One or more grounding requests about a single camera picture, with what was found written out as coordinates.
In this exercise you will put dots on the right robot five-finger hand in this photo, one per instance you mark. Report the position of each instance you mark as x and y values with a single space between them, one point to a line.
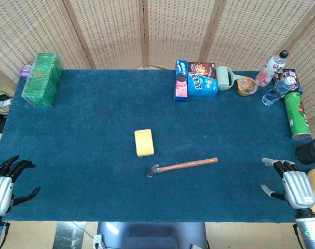
298 186

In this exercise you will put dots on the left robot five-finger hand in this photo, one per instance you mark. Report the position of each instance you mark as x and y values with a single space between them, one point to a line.
1 186

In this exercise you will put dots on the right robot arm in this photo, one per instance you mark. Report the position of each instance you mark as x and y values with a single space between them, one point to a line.
309 230

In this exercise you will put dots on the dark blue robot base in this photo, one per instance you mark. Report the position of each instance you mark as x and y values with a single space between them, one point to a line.
152 234

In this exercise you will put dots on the yellow sponge with green base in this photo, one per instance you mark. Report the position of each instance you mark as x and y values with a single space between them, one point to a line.
144 142

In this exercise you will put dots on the black mesh pen cup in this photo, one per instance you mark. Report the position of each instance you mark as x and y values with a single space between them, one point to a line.
309 153

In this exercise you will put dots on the green Pringles can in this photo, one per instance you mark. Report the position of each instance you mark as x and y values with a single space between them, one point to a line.
298 116

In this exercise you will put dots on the white power strip with plugs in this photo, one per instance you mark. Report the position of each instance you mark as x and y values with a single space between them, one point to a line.
1 102

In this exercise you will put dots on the clear water bottle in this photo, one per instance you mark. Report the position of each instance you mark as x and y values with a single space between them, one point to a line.
276 92

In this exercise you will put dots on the blue carpet table mat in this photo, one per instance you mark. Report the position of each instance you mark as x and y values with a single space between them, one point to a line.
95 145

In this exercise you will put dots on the dark purple snack bag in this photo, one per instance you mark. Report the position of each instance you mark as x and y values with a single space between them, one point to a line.
294 76

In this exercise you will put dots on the orange jelly cup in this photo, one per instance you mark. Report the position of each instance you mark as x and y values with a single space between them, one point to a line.
246 86

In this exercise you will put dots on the clear box of green packets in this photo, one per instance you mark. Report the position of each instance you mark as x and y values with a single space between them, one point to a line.
43 80

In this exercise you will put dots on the small purple box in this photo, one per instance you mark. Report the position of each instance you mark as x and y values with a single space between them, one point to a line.
26 70

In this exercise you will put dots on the pink drink bottle black cap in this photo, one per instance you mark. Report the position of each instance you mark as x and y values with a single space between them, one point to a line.
271 68

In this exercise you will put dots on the pale green lint roller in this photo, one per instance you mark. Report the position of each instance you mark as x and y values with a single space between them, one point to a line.
224 79

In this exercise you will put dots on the blue biscuit box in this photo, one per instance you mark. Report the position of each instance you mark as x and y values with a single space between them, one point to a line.
202 85

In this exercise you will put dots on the blue pink Oreo box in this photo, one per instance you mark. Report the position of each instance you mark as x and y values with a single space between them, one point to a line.
181 83

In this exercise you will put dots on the bamboo folding screen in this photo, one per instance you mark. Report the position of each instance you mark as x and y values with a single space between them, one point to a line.
115 31

